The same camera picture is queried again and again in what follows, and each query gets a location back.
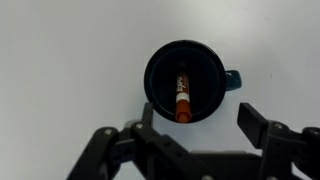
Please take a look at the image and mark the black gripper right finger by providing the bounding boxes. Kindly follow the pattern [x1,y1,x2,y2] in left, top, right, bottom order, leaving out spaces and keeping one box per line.
[237,103,320,180]

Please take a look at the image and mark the dark teal mug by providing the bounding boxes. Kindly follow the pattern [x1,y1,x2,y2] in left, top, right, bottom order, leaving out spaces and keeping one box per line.
[144,40,242,123]

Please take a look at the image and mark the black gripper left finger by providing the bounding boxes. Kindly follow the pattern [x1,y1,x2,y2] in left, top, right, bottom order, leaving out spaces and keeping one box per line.
[66,103,200,180]

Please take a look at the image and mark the red dry erase marker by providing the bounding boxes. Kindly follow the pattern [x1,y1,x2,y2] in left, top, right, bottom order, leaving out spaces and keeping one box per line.
[175,62,192,123]

